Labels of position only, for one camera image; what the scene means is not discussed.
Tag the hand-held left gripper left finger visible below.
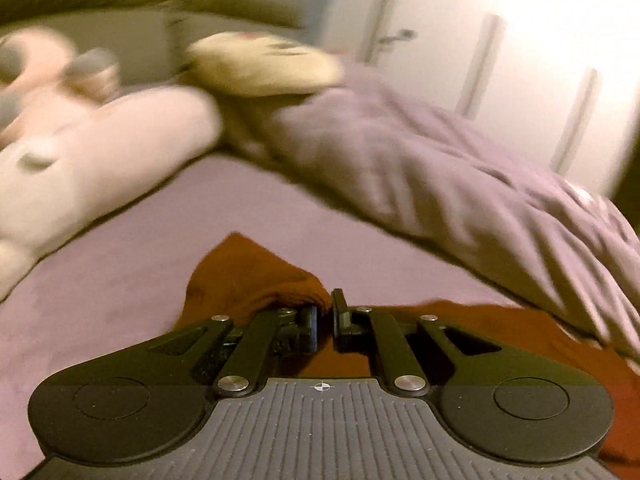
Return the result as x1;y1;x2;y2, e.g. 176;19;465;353
145;304;319;397

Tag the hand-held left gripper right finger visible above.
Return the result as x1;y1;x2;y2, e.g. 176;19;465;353
331;288;502;399

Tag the rust brown knit sweater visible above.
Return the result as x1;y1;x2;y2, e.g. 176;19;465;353
172;231;640;466

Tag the purple duvet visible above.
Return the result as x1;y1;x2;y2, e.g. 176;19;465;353
225;60;640;361

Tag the long white plush toy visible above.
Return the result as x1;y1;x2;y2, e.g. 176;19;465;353
0;85;223;301

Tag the cream round plush cushion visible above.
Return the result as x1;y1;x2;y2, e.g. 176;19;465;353
187;31;346;98

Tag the white wardrobe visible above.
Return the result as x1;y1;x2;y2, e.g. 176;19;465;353
320;0;640;196

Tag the pink and grey plush toy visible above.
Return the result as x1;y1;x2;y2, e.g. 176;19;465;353
0;27;121;146

